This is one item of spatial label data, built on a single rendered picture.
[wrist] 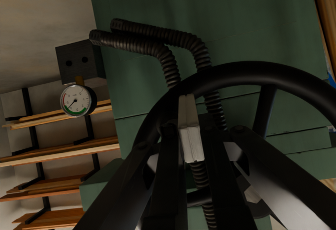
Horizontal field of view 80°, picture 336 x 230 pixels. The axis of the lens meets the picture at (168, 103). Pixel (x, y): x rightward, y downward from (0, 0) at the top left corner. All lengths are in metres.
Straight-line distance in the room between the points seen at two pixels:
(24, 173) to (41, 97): 1.30
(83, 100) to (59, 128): 3.27
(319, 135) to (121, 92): 0.40
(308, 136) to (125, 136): 0.37
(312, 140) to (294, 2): 0.27
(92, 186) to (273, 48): 0.48
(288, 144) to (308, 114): 0.07
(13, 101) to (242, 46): 4.02
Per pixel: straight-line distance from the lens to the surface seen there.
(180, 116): 0.16
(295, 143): 0.47
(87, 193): 0.52
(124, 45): 0.34
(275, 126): 0.45
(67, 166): 3.73
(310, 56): 0.48
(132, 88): 0.44
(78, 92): 0.42
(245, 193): 0.25
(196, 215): 0.38
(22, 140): 4.17
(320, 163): 0.50
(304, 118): 0.47
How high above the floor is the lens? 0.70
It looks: level
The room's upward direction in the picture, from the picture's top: 169 degrees clockwise
